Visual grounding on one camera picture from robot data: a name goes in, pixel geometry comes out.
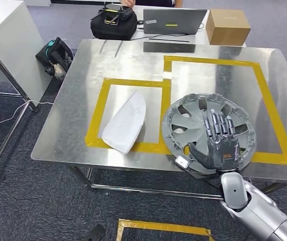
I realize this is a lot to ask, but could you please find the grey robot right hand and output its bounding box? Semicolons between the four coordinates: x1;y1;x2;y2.
187;109;240;171

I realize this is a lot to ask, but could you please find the grey plastic wheel hubcap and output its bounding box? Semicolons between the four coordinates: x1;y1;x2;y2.
162;93;257;175

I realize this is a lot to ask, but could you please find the stainless steel workbench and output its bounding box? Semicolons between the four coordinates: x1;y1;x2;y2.
31;39;287;200

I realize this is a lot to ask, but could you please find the yellow floor tape square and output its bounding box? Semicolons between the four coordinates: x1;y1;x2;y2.
116;218;215;241

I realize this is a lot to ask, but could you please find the white table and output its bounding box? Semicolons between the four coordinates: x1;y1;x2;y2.
133;6;247;47

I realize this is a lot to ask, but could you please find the brown cardboard box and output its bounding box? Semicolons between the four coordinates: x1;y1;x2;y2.
205;9;252;46

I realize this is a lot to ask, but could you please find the white plastic mirror cover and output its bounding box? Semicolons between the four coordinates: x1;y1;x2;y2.
102;90;146;155

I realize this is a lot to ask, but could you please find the grey laptop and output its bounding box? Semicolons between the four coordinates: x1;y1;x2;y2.
143;9;208;35

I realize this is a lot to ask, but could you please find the black carrying case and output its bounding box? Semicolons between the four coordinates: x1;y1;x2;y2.
90;4;138;41

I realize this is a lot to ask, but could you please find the black and yellow remote controller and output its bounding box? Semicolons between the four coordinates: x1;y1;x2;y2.
91;4;134;25

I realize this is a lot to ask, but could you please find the black and teal bag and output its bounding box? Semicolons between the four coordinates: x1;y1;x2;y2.
35;37;74;81

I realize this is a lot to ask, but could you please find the white desk with steel legs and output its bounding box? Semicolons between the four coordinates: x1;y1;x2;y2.
0;0;54;180

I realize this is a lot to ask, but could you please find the black right wrist camera bracket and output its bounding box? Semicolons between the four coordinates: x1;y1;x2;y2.
187;165;222;187

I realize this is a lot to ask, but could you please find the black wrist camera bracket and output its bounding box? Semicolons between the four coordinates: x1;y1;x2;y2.
81;224;106;241
187;165;222;187

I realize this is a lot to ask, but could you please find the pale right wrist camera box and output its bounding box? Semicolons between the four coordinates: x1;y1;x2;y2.
174;155;190;170

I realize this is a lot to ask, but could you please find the black left wrist camera bracket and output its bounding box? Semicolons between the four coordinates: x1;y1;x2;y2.
81;224;106;241

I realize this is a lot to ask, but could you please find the white cable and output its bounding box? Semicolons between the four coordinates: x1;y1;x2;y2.
0;99;54;128

